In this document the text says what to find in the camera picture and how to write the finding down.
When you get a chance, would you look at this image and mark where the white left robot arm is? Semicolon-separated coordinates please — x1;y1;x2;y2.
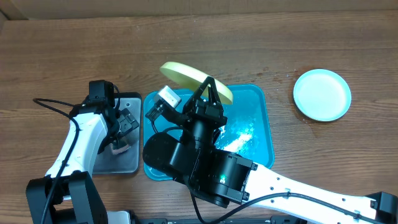
25;105;139;223

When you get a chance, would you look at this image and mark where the light blue plate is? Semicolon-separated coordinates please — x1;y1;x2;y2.
292;69;352;122

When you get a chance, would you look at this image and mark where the pink green sponge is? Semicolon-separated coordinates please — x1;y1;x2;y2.
111;141;130;154

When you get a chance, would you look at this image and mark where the black soapy water tray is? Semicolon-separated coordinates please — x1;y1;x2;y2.
93;92;142;175

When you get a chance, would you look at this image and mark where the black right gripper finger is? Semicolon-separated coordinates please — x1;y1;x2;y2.
188;77;213;103
207;77;221;105

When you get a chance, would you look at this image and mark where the teal plastic tray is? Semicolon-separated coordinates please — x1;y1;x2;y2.
143;84;275;181

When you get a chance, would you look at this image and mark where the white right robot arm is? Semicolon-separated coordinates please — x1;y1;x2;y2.
142;77;397;223

